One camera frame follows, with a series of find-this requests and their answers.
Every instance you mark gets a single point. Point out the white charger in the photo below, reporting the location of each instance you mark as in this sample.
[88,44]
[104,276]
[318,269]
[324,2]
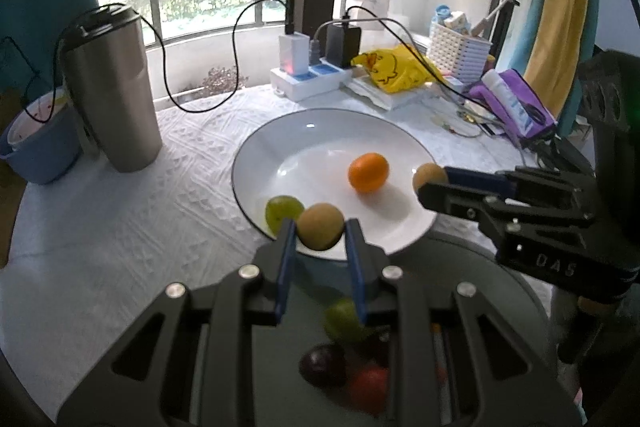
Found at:
[295,52]

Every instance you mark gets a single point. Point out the red tomato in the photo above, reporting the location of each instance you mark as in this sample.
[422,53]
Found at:
[369,389]

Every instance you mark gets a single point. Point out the purple pouch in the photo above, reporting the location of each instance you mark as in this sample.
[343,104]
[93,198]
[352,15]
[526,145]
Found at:
[522,89]

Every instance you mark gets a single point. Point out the stainless steel tumbler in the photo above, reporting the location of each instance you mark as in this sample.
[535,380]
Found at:
[120,107]

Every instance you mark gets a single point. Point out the brown kiwi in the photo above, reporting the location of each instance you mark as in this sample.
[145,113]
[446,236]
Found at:
[321,227]
[429,174]

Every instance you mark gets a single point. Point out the stack of white papers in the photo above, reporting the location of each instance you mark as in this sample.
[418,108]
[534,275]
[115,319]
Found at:
[370,93]

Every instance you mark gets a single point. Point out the white tube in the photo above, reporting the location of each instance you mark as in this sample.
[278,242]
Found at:
[505,94]

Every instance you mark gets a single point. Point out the yellow plastic bag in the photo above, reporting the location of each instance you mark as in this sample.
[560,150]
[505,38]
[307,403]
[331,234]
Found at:
[395,69]

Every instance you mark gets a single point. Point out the white round plate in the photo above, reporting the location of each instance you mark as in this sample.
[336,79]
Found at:
[310,147]

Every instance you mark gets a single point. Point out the black charger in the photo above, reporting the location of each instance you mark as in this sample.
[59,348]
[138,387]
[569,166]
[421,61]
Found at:
[342,44]

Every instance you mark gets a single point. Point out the orange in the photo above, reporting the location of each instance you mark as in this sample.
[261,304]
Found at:
[368,172]

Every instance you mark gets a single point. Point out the white textured tablecloth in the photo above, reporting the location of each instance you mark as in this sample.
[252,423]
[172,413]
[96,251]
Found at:
[150,232]

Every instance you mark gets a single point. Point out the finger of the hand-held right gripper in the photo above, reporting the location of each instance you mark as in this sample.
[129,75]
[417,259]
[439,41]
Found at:
[450,199]
[475,178]

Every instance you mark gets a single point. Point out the white power strip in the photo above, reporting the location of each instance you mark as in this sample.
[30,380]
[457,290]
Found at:
[310,82]

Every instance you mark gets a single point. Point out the green lime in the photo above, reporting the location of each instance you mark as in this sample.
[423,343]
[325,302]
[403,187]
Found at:
[340,322]
[280,212]

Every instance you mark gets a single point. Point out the white woven basket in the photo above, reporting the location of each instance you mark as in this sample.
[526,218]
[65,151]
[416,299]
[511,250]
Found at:
[457,52]

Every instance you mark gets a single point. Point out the blue plastic bowl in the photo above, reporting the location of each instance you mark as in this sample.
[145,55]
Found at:
[45,147]

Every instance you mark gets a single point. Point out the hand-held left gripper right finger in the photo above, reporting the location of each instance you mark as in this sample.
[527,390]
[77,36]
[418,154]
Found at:
[356,272]

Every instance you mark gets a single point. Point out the dry potted plant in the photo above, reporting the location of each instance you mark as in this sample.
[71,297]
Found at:
[220,79]

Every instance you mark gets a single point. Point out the dark purple plum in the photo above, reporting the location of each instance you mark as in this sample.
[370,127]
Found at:
[322,364]
[377,349]

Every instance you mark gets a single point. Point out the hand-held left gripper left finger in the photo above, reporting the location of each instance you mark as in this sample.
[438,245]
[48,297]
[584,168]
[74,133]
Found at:
[285,267]

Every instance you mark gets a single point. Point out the blue bottle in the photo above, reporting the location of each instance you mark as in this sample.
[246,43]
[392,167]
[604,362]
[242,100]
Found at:
[441,14]

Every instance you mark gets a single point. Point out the grey-green round tray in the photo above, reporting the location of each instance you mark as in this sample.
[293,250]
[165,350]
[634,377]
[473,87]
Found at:
[470,262]

